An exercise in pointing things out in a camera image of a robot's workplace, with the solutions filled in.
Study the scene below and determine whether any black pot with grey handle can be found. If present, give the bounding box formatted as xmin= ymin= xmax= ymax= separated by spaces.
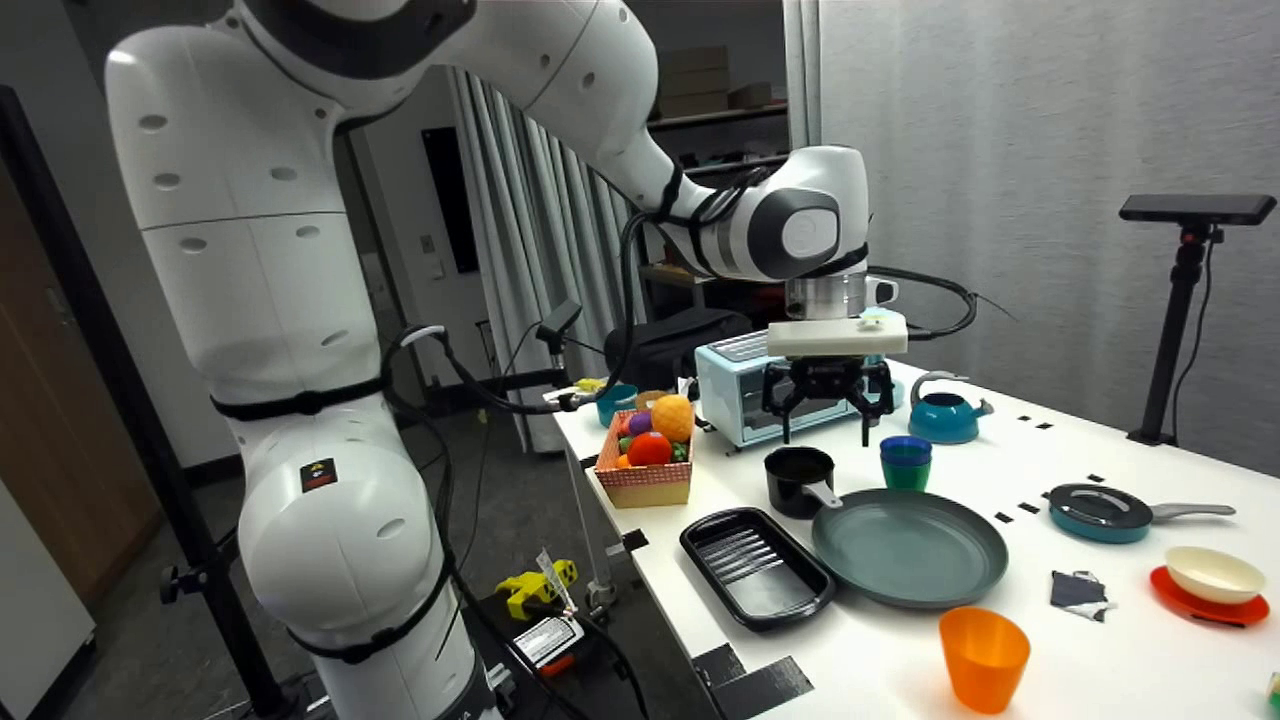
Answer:
xmin=760 ymin=446 xmax=849 ymax=524

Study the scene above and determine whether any black camera tripod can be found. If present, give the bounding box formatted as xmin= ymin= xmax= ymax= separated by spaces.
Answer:
xmin=1117 ymin=191 xmax=1280 ymax=448

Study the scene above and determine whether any green and blue cup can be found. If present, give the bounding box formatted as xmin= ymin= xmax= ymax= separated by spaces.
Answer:
xmin=877 ymin=431 xmax=937 ymax=498

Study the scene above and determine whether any red plush fruit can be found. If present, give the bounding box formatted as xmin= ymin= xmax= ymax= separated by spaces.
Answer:
xmin=626 ymin=429 xmax=677 ymax=469

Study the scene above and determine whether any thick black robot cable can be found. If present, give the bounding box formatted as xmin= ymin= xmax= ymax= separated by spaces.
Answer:
xmin=864 ymin=261 xmax=985 ymax=343

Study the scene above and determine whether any yellow toy figure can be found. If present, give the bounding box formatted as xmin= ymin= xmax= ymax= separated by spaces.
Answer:
xmin=492 ymin=556 xmax=585 ymax=625

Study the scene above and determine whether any thin black cable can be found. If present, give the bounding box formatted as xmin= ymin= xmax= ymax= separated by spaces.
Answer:
xmin=376 ymin=322 xmax=595 ymax=419

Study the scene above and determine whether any teal small bowl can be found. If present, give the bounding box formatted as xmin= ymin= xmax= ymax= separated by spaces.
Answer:
xmin=591 ymin=381 xmax=643 ymax=431

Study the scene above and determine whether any light blue toaster oven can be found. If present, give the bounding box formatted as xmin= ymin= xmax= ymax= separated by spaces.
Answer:
xmin=691 ymin=334 xmax=873 ymax=451

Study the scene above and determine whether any black ribbed grill tray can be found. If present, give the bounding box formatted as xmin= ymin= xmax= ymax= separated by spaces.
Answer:
xmin=677 ymin=504 xmax=839 ymax=635

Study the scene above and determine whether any white pleated curtain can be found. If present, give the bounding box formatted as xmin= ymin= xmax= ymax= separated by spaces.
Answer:
xmin=445 ymin=66 xmax=655 ymax=458

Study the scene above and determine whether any black paper card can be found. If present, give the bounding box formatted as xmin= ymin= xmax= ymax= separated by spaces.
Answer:
xmin=1047 ymin=570 xmax=1114 ymax=625

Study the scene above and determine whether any white small bowl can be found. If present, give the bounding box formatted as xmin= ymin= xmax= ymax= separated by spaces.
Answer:
xmin=1159 ymin=545 xmax=1270 ymax=610

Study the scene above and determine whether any grey round plate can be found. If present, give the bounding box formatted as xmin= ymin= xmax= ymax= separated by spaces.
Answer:
xmin=807 ymin=486 xmax=1012 ymax=617

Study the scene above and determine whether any orange plastic cup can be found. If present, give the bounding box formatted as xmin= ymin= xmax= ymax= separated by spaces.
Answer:
xmin=937 ymin=606 xmax=1038 ymax=715

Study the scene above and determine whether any small red black device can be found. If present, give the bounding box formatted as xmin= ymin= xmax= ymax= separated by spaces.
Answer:
xmin=508 ymin=612 xmax=591 ymax=682

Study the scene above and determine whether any teal frying pan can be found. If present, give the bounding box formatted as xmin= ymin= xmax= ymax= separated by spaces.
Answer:
xmin=1039 ymin=482 xmax=1239 ymax=549

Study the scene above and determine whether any red small plate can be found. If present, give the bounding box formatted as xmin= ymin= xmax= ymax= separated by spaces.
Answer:
xmin=1147 ymin=564 xmax=1272 ymax=632

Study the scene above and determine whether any red checkered cardboard box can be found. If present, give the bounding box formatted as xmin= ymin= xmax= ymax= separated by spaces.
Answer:
xmin=591 ymin=403 xmax=695 ymax=514

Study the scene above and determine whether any black metal stand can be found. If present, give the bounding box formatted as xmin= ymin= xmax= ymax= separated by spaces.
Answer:
xmin=0 ymin=85 xmax=292 ymax=720

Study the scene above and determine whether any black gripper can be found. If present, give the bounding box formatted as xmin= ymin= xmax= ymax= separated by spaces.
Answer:
xmin=763 ymin=351 xmax=901 ymax=451

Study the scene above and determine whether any black bag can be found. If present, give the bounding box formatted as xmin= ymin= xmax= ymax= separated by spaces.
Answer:
xmin=599 ymin=310 xmax=740 ymax=393

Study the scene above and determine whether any teal toy kettle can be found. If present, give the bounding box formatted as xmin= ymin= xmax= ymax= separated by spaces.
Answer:
xmin=910 ymin=367 xmax=1001 ymax=448

